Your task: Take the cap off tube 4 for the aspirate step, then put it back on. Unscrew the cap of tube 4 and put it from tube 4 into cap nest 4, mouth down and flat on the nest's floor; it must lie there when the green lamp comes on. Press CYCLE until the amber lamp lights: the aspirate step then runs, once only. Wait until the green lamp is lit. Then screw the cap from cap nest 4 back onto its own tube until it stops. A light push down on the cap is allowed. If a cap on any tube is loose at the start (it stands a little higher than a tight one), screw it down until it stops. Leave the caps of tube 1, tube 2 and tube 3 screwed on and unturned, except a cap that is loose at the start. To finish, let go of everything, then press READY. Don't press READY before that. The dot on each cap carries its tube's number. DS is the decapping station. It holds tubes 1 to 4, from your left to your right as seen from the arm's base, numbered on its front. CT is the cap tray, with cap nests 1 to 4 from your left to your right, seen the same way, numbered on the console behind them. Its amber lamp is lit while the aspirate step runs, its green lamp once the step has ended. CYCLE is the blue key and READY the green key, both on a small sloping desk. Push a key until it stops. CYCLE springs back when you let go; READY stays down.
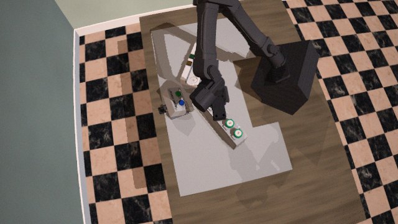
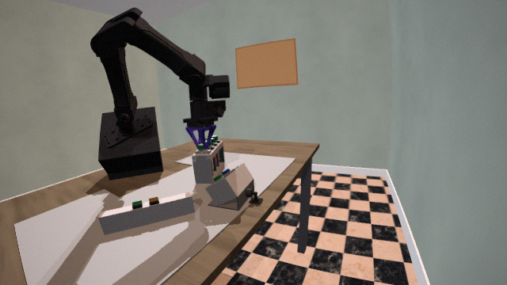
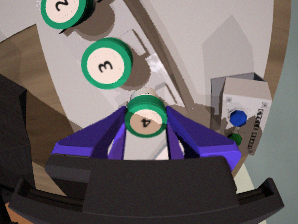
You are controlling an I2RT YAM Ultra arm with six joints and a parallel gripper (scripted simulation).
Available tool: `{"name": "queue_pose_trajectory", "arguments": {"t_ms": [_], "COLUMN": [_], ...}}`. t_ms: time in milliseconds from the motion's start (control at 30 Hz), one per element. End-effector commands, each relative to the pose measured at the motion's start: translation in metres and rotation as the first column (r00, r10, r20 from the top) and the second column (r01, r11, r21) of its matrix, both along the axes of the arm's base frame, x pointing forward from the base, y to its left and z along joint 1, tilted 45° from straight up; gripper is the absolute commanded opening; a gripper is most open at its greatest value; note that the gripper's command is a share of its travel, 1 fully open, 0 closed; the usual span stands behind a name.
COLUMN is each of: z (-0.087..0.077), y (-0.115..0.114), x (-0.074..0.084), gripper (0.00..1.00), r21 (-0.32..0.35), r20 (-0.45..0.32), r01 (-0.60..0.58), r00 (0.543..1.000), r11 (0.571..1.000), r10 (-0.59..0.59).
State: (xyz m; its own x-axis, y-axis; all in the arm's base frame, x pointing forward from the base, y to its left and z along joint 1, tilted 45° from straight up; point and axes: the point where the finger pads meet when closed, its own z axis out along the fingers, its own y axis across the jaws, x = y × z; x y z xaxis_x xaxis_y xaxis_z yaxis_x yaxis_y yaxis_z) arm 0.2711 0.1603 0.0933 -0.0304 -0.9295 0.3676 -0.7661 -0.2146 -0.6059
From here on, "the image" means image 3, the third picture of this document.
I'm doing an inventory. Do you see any grey flat mat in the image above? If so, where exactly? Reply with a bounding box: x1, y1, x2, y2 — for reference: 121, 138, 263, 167
0, 0, 274, 160

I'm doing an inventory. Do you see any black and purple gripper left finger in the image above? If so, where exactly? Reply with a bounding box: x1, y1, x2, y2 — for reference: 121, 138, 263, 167
51, 106, 127, 160

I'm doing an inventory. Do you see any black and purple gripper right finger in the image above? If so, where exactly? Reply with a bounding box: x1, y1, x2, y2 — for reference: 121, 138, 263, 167
166, 106, 241, 172

